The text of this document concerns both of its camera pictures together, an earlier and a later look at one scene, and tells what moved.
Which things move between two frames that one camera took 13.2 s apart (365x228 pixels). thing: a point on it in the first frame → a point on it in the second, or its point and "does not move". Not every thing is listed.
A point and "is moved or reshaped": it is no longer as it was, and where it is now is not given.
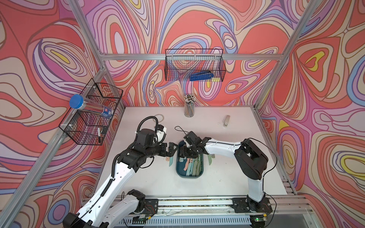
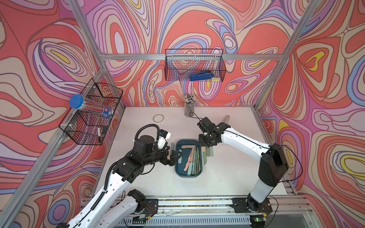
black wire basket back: x=204 y=65 does not move
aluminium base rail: x=225 y=205 does not move
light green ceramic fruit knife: x=209 y=158 is moved or reshaped
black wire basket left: x=83 y=128 does not move
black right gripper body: x=189 y=152 → x=206 y=141
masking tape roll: x=160 y=118 does not move
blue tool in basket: x=201 y=75 does not move
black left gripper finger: x=171 y=151 → x=175 y=156
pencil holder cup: x=189 y=107 does not move
